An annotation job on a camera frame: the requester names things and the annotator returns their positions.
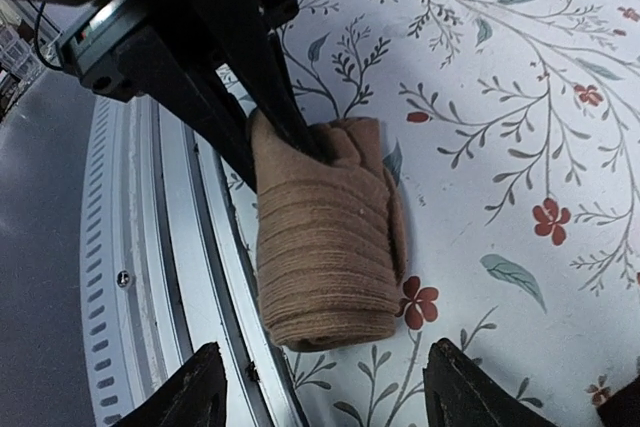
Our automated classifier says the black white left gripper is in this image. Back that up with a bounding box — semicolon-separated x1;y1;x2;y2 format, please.
25;0;323;189

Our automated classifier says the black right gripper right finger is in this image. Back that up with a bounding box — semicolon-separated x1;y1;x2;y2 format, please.
423;339;552;427

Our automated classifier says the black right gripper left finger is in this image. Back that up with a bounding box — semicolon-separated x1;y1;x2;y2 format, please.
119;342;227;427

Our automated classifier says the brown ribbed sock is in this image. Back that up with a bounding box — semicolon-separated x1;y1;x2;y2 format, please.
250;111;408;352

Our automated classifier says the floral patterned table mat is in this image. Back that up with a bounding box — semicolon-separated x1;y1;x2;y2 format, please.
214;0;640;427

